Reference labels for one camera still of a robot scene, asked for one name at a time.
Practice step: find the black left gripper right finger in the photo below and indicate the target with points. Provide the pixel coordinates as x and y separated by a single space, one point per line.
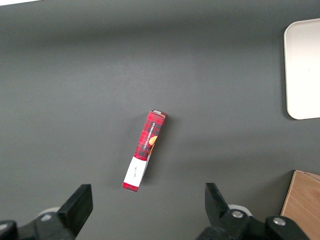
220 212

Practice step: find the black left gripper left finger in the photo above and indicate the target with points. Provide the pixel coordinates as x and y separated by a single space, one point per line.
75 207

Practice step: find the beige rectangular tray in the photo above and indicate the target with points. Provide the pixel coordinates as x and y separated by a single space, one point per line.
303 70

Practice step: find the wooden two-drawer cabinet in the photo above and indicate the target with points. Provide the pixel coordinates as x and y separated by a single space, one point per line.
303 205

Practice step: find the red tartan shortbread box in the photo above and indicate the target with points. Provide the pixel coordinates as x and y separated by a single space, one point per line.
147 142

